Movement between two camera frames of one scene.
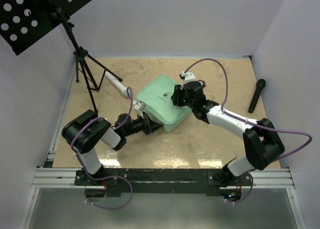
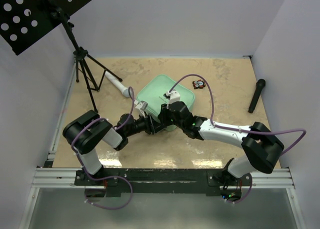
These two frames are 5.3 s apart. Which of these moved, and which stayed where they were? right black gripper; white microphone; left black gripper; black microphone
Moved: right black gripper
Stayed: black microphone; white microphone; left black gripper
